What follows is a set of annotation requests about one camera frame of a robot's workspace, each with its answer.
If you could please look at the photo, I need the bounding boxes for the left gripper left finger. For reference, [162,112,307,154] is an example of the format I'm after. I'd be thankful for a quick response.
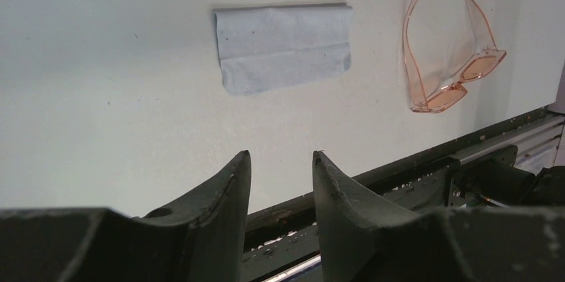
[1,151,251,281]

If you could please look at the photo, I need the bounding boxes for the light blue cleaning cloth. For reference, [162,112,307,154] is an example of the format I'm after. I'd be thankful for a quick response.
[215,3,354,95]

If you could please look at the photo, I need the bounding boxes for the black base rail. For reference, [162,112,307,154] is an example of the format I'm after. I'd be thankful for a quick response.
[241,108,564,281]

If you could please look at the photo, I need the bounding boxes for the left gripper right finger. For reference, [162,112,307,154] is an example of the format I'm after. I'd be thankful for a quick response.
[312,151,564,281]

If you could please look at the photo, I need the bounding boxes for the aluminium extrusion rail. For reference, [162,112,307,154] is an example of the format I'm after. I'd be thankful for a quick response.
[451,114,564,173]

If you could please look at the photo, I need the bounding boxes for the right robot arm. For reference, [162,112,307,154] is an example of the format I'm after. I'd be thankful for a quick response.
[448,159,564,207]

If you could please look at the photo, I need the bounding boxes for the orange tinted sunglasses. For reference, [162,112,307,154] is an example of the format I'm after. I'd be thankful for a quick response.
[401,0,507,113]

